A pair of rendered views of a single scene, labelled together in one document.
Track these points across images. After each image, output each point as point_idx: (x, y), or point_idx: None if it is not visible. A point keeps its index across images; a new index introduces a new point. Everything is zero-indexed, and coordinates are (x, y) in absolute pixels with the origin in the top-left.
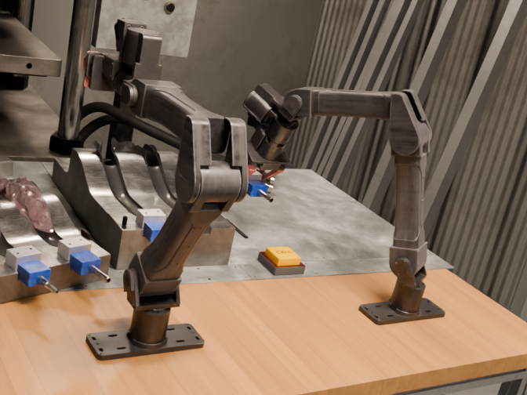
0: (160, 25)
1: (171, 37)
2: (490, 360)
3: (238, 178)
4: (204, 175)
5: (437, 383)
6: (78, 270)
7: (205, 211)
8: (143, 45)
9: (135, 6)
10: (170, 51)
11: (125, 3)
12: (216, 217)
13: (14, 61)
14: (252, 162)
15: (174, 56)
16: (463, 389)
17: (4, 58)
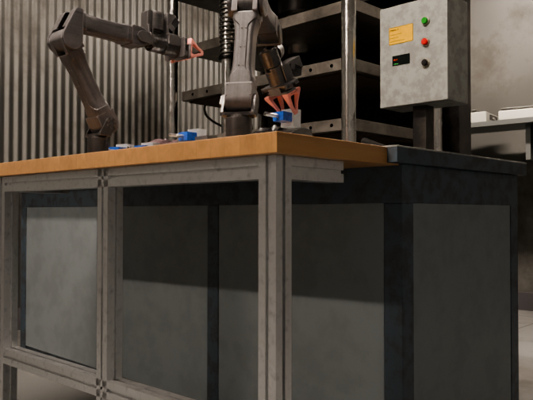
0: (421, 78)
1: (431, 85)
2: (193, 141)
3: (61, 31)
4: (52, 33)
5: (152, 160)
6: None
7: (63, 56)
8: (141, 16)
9: (401, 71)
10: (432, 97)
11: (395, 70)
12: (70, 59)
13: (324, 124)
14: (261, 90)
15: (437, 100)
16: (193, 180)
17: (319, 123)
